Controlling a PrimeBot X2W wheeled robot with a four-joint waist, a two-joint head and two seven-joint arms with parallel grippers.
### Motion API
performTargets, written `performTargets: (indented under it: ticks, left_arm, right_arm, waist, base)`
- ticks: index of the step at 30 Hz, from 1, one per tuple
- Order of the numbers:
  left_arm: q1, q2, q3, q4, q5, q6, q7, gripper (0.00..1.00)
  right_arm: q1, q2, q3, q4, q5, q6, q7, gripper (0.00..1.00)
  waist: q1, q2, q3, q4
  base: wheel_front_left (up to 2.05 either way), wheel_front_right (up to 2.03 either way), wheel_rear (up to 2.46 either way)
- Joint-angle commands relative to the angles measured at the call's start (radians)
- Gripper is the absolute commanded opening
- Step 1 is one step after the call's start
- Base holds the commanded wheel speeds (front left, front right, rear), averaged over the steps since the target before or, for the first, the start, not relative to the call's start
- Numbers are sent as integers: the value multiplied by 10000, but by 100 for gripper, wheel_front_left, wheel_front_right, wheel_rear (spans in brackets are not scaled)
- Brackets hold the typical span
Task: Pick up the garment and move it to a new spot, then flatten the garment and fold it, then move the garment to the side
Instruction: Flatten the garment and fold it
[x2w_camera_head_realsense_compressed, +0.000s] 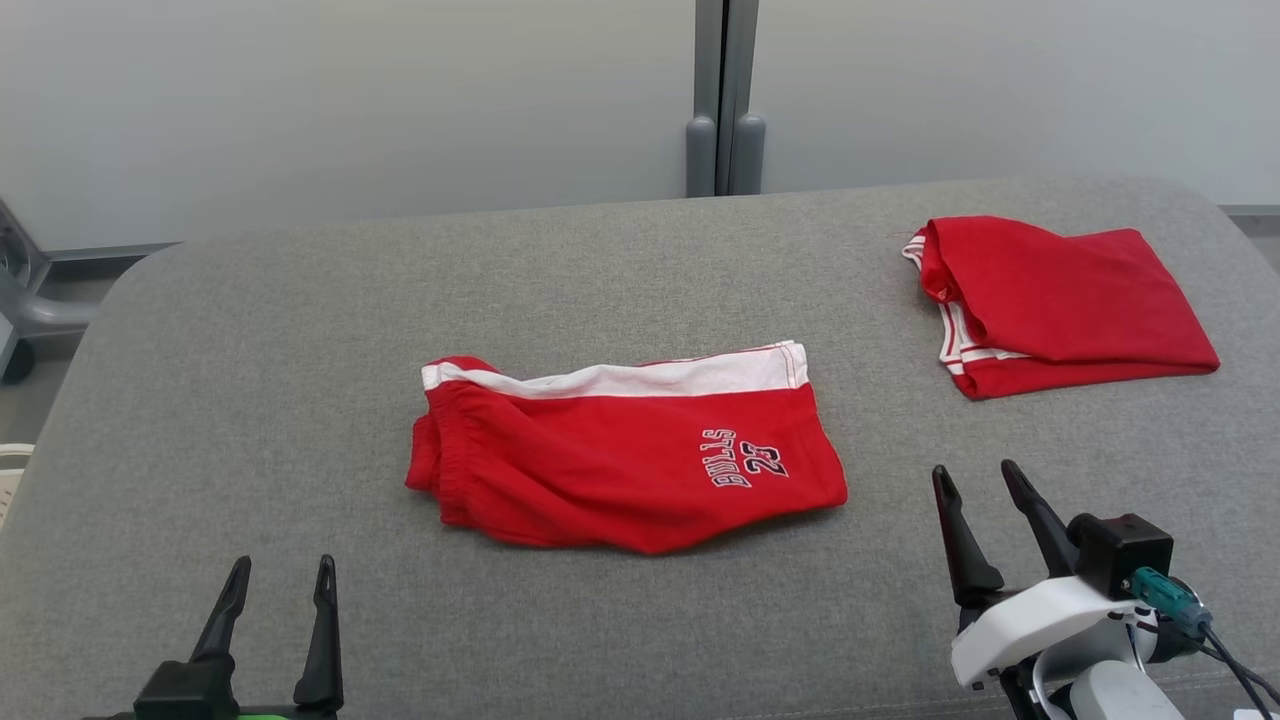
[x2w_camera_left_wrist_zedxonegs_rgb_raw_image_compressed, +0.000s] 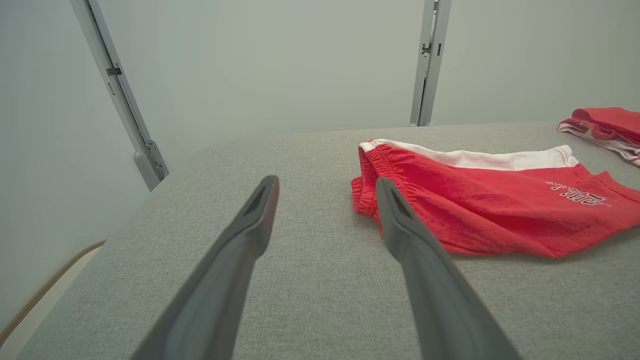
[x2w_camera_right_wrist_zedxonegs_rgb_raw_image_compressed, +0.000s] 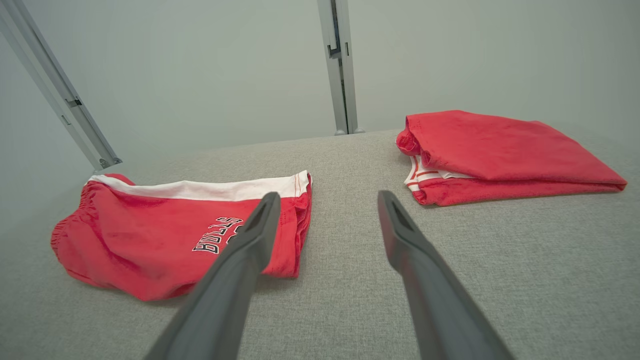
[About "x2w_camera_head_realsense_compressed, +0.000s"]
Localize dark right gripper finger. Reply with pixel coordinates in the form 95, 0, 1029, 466
931, 465, 1006, 609
1000, 459, 1082, 580

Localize red white basketball jersey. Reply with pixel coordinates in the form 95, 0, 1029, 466
901, 214, 1222, 402

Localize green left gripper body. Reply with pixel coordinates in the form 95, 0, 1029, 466
234, 699, 347, 720

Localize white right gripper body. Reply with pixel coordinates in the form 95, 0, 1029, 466
949, 575, 1152, 692

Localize grey metal wheeled frame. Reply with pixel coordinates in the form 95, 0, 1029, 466
0, 195, 103, 387

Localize grey partition post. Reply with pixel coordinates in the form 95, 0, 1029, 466
724, 0, 768, 197
685, 0, 724, 199

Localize teal right cable connector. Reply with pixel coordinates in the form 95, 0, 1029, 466
1129, 566, 1214, 642

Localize red white shorts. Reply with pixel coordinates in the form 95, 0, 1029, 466
404, 340, 850, 557

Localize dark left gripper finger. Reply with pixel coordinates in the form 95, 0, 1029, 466
292, 554, 345, 714
189, 555, 254, 664

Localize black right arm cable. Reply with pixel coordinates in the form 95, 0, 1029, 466
1190, 622, 1280, 717

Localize white plastic laundry basket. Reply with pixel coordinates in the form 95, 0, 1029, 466
0, 442, 37, 532

